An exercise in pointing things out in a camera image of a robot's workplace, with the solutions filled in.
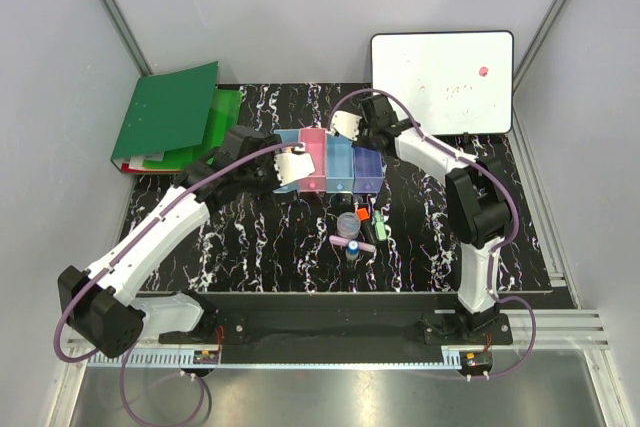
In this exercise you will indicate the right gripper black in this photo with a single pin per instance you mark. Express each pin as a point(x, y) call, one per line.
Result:
point(359, 142)

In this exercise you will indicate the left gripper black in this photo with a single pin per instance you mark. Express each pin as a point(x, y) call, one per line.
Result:
point(275, 182)

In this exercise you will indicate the purple plastic drawer box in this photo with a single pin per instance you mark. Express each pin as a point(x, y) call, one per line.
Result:
point(368, 171)

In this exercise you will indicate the pink plastic drawer box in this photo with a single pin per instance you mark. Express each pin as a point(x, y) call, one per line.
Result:
point(315, 140)

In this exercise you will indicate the white whiteboard black frame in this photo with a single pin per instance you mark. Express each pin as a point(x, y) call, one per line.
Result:
point(436, 76)

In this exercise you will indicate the light blue end drawer box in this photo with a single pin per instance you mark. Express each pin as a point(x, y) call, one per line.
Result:
point(287, 136)

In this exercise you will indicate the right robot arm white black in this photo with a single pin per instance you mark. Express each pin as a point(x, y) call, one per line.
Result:
point(481, 212)

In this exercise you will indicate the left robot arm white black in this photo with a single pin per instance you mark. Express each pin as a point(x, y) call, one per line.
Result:
point(145, 247)

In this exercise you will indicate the green transparent plastic folder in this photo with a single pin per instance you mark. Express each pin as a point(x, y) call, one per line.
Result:
point(223, 116)

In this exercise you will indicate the orange cap black marker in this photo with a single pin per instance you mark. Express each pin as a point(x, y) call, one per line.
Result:
point(366, 224)

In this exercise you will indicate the green stapler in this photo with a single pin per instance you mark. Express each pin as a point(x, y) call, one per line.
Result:
point(379, 226)

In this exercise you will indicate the round clear plastic container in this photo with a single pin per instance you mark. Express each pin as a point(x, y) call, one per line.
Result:
point(348, 225)

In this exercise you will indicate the pink purple pen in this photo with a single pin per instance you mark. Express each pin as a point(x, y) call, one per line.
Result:
point(342, 242)

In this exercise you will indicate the blue white glue bottle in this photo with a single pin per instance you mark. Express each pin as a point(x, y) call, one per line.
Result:
point(352, 250)

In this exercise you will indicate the red folder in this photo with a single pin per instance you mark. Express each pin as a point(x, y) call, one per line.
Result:
point(143, 165)

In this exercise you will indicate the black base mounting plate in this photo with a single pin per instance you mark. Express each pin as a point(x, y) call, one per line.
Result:
point(347, 330)

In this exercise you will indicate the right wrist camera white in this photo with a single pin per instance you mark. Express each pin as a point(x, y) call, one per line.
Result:
point(345, 124)

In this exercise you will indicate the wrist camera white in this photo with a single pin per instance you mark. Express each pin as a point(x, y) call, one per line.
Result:
point(294, 167)
point(345, 124)

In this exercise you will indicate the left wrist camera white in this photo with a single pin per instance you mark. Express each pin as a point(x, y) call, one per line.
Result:
point(294, 167)

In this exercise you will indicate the green ring binder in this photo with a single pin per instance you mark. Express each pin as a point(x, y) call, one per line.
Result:
point(166, 112)

